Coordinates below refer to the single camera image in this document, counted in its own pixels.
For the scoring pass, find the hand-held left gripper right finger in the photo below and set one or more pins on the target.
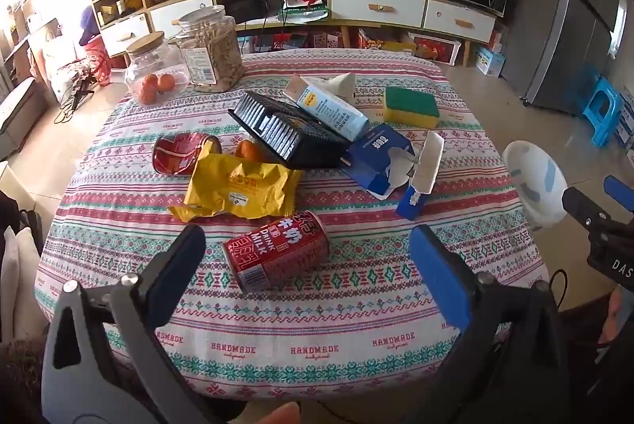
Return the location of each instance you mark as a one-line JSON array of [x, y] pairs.
[[436, 275]]

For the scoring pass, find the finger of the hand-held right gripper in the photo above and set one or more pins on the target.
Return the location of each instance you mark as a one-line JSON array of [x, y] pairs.
[[621, 191], [584, 208]]

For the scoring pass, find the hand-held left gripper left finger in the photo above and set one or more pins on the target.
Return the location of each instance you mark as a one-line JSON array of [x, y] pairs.
[[184, 255]]

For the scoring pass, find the yellow snack packet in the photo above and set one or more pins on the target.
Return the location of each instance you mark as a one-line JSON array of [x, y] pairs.
[[237, 188]]

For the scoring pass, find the red milk can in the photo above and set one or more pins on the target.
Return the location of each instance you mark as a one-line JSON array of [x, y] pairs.
[[275, 253]]

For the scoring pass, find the green and yellow sponge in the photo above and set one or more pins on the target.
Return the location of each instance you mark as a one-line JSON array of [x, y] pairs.
[[411, 107]]

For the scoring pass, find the person's right hand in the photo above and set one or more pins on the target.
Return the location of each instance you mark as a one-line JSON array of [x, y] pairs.
[[613, 317]]

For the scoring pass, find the person's left hand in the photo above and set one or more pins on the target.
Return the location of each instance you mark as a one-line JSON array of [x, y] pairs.
[[270, 415]]

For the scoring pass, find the stack of cartons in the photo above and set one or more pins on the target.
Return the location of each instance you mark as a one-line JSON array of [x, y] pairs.
[[625, 117]]

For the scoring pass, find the blue plastic stool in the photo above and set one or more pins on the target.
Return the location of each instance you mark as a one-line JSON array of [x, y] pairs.
[[602, 109]]

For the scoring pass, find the patterned tablecloth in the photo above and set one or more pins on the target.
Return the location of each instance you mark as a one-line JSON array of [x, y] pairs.
[[346, 300]]

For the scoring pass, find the crushed red can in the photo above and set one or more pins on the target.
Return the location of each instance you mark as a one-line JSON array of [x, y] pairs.
[[181, 154]]

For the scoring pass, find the small white blue carton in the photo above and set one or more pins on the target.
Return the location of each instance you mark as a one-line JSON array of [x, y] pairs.
[[425, 166]]

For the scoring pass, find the loose tangerine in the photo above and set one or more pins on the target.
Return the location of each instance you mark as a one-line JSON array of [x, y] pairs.
[[247, 150]]

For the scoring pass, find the dark blue tissue box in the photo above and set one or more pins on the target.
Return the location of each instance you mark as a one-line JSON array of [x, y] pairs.
[[376, 156]]

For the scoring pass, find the black plastic basket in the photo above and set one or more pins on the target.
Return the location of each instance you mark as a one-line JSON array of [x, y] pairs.
[[287, 134]]

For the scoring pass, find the tangerine in jar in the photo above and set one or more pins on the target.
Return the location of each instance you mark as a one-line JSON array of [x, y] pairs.
[[166, 83], [147, 88]]

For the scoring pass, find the white and blue cardboard box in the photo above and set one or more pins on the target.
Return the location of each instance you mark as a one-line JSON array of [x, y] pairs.
[[489, 60]]

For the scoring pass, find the grey refrigerator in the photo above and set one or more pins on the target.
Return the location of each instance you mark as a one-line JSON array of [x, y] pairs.
[[559, 23]]

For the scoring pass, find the orange box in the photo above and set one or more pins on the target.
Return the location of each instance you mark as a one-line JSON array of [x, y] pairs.
[[495, 40]]

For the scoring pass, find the glass jar with wooden lid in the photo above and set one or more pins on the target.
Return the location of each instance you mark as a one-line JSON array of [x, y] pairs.
[[153, 62]]

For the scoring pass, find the light blue milk carton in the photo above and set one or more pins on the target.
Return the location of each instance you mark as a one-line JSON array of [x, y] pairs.
[[329, 109]]

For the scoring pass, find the red basket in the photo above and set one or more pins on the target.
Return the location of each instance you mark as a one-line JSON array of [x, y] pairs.
[[99, 57]]

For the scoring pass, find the grey sofa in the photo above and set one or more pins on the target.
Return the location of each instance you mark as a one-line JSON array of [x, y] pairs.
[[20, 112]]

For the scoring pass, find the storage box with red picture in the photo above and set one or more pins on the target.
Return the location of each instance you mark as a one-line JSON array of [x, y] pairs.
[[436, 48]]

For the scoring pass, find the yellow cardboard box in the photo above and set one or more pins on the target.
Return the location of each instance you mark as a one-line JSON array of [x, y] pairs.
[[384, 42]]

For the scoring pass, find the white wooden tv cabinet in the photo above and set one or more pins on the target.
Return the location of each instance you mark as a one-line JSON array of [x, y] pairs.
[[376, 5]]

